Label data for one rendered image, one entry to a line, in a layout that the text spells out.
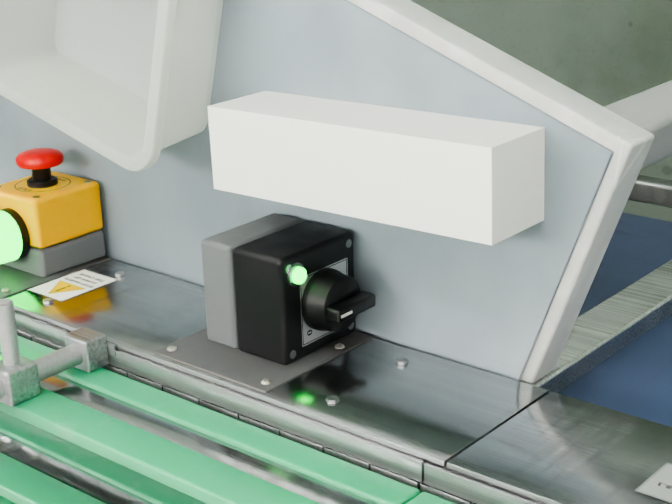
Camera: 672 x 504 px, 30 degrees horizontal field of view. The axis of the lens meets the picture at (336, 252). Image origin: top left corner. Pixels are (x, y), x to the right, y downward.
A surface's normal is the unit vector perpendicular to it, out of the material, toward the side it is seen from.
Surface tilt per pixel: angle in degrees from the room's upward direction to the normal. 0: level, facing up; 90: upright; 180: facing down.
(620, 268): 90
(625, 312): 90
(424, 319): 0
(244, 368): 90
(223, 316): 0
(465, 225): 0
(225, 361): 90
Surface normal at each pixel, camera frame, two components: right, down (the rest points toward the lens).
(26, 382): 0.76, 0.19
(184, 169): -0.64, 0.28
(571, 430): -0.03, -0.94
